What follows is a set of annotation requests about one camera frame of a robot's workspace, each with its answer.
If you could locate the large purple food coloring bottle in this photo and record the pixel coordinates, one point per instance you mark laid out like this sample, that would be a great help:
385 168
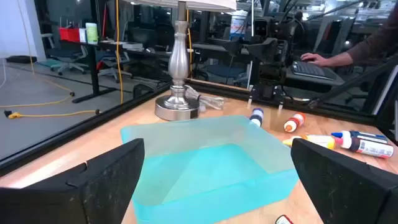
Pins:
257 117

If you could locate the office chair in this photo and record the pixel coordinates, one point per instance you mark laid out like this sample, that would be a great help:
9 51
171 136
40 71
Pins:
65 56
112 59

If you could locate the large yellow food coloring bottle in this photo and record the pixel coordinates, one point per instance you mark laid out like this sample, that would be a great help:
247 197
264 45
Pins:
320 140

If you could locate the person's hand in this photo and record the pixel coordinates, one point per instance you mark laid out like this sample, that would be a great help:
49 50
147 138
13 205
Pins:
314 58

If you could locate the black office desk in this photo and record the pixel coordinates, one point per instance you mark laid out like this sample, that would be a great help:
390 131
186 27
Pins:
94 71

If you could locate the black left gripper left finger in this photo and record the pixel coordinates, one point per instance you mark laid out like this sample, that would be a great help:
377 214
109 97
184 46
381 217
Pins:
77 199

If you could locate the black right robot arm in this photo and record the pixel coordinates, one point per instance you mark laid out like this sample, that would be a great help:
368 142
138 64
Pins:
270 74

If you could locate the white tub blue label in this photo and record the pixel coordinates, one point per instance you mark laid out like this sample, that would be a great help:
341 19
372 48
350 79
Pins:
238 26

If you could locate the red storage bins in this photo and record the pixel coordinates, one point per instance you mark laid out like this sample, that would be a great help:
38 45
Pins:
69 35

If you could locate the large orange food coloring bottle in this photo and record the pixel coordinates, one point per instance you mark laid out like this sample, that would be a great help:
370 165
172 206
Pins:
294 122

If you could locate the silver table lamp white shade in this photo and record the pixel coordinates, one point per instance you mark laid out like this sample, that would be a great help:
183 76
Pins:
178 59

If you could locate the large blue food coloring bottle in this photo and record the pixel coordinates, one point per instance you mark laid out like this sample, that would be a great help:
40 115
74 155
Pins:
357 135

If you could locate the light green wipes canister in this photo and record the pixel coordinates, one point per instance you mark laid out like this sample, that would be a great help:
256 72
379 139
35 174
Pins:
91 34

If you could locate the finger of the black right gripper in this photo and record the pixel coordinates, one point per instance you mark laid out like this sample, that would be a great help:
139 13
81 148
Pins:
233 47
264 49

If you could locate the person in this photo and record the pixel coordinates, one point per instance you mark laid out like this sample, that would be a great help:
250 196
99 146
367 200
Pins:
373 43

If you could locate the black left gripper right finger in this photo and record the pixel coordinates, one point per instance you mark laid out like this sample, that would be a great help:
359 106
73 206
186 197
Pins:
348 189

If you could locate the teal translucent plastic bin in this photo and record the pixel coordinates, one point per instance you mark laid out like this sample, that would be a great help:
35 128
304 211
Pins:
202 168

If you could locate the black computer keyboard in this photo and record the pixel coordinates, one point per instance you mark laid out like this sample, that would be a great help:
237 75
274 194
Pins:
308 70

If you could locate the dark grey desk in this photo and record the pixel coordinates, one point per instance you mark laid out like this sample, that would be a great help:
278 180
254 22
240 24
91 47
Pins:
311 84

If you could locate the large red food coloring bottle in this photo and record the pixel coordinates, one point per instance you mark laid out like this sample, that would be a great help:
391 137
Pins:
370 147

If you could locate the black floor mat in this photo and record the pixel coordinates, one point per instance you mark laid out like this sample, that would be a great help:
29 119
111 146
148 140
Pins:
21 59

